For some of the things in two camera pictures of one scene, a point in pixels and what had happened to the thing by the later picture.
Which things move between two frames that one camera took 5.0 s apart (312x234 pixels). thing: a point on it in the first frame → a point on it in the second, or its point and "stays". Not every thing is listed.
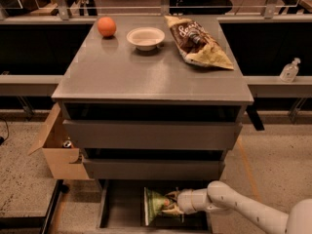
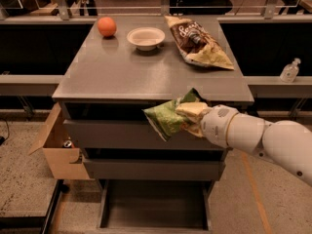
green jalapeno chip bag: (154, 204) → (164, 118)
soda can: (67, 143) stays
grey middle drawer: (154, 164) stays
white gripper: (184, 201) → (216, 124)
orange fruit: (106, 26) stays
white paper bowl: (145, 38) stays
